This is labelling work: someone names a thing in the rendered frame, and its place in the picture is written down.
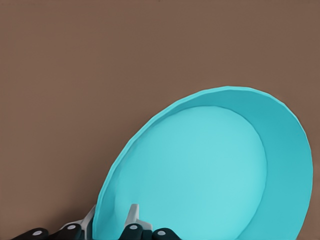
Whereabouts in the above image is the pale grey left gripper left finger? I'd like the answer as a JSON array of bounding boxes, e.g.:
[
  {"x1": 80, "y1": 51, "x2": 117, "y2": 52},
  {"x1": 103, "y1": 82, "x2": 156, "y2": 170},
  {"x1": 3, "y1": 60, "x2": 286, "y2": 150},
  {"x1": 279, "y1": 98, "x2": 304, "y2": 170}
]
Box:
[{"x1": 48, "y1": 204, "x2": 97, "y2": 240}]

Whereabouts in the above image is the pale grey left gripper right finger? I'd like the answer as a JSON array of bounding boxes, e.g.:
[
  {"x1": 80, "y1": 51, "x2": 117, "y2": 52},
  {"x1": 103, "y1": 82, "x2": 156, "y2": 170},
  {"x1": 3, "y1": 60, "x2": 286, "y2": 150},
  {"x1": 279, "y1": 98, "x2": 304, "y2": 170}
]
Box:
[{"x1": 120, "y1": 203, "x2": 154, "y2": 240}]

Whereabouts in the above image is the blue plate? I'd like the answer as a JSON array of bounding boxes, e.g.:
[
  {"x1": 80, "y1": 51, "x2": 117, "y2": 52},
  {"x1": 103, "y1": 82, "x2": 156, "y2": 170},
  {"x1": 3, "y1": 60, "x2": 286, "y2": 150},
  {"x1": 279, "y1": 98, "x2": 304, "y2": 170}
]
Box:
[{"x1": 91, "y1": 85, "x2": 314, "y2": 240}]

